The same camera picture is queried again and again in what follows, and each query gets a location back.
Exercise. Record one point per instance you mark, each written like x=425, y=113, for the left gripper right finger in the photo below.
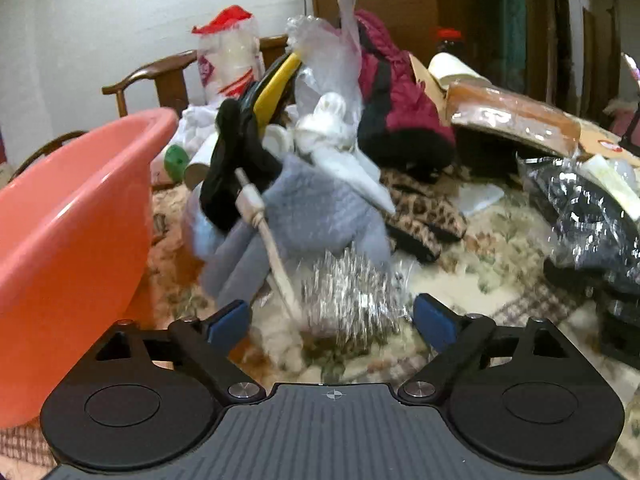
x=522, y=397

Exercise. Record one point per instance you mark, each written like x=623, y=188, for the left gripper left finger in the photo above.
x=140, y=398

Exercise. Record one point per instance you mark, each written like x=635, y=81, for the silver tinsel brush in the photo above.
x=343, y=296

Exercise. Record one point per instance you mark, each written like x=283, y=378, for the floral quilted tablecloth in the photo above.
x=496, y=270

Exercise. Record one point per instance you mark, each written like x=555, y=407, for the black glitter plastic bag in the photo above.
x=593, y=235

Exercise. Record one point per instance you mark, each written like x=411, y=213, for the pink plastic basin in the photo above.
x=76, y=230

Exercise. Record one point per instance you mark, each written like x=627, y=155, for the leopard print slipper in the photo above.
x=424, y=220

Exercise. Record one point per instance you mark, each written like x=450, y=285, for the grey knit glove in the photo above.
x=309, y=214

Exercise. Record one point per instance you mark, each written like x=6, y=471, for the yellow black tool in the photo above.
x=241, y=124

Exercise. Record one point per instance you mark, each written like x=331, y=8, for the round-back wooden chair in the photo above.
x=46, y=150

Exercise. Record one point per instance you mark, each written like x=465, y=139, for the brown packaged snack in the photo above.
x=483, y=107

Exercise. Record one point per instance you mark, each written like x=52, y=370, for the maroon black glove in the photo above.
x=400, y=126

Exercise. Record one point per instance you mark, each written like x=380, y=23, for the straight-back wooden chair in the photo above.
x=167, y=75

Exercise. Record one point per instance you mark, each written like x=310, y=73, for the white paper cup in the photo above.
x=446, y=68

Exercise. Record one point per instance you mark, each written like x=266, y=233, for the clear plastic bag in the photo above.
x=331, y=58

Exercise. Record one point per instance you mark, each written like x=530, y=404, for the dark bottle red flower cap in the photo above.
x=451, y=41

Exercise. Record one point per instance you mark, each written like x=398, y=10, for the brown wooden wardrobe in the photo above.
x=507, y=41

